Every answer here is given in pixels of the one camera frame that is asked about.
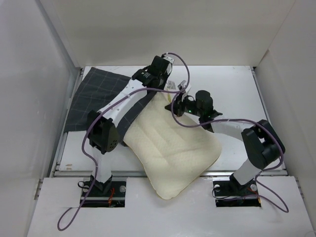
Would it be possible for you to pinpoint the dark grey checked pillowcase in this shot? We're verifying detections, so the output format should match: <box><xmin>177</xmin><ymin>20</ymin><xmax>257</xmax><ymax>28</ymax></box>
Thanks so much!
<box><xmin>64</xmin><ymin>68</ymin><xmax>156</xmax><ymax>144</ymax></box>

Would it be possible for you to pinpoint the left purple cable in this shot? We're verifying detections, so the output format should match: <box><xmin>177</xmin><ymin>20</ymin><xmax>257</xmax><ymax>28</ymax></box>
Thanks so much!
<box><xmin>57</xmin><ymin>52</ymin><xmax>190</xmax><ymax>232</ymax></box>

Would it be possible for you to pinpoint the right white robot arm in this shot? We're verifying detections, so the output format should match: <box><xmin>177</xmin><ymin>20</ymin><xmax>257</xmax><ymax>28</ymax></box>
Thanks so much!
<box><xmin>165</xmin><ymin>90</ymin><xmax>285</xmax><ymax>195</ymax></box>

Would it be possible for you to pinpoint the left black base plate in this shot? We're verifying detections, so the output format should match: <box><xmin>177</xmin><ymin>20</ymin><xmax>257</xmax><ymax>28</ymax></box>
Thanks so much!
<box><xmin>82</xmin><ymin>181</ymin><xmax>126</xmax><ymax>208</ymax></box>

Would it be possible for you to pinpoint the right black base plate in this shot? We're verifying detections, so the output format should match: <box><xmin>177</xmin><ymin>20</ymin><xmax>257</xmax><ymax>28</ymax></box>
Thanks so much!
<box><xmin>212</xmin><ymin>180</ymin><xmax>261</xmax><ymax>207</ymax></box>

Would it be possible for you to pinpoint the cream yellow pillow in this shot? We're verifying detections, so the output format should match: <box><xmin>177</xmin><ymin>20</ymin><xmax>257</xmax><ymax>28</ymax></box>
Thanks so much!
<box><xmin>123</xmin><ymin>93</ymin><xmax>222</xmax><ymax>200</ymax></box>

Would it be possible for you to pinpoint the purple cable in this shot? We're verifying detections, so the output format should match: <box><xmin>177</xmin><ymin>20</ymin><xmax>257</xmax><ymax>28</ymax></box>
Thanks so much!
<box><xmin>170</xmin><ymin>91</ymin><xmax>289</xmax><ymax>213</ymax></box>
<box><xmin>57</xmin><ymin>52</ymin><xmax>190</xmax><ymax>232</ymax></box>

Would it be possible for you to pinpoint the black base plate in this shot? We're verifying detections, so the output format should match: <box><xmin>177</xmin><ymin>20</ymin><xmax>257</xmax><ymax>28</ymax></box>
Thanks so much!
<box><xmin>82</xmin><ymin>181</ymin><xmax>126</xmax><ymax>208</ymax></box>
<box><xmin>212</xmin><ymin>180</ymin><xmax>261</xmax><ymax>207</ymax></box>

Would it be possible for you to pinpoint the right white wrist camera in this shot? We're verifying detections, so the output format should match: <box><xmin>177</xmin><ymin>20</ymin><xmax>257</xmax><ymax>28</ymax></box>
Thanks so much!
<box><xmin>178</xmin><ymin>80</ymin><xmax>191</xmax><ymax>101</ymax></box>

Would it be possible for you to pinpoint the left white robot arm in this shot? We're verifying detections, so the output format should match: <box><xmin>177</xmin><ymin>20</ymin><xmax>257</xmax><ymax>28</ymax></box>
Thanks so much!
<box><xmin>87</xmin><ymin>55</ymin><xmax>174</xmax><ymax>196</ymax></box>

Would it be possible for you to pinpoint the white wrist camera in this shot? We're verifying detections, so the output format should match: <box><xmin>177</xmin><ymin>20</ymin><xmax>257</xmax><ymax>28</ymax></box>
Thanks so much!
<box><xmin>161</xmin><ymin>54</ymin><xmax>174</xmax><ymax>75</ymax></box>
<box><xmin>178</xmin><ymin>80</ymin><xmax>191</xmax><ymax>101</ymax></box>

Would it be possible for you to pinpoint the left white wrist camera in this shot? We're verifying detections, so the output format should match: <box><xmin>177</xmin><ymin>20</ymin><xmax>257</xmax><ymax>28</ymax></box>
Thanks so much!
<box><xmin>161</xmin><ymin>54</ymin><xmax>174</xmax><ymax>75</ymax></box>

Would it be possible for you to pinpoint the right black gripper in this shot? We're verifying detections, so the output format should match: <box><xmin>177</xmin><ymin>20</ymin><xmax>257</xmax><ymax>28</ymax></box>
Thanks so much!
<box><xmin>164</xmin><ymin>92</ymin><xmax>202</xmax><ymax>118</ymax></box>

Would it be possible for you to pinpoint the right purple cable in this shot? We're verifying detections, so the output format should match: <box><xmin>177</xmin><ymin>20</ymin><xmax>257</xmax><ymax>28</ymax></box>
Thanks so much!
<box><xmin>170</xmin><ymin>91</ymin><xmax>289</xmax><ymax>213</ymax></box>

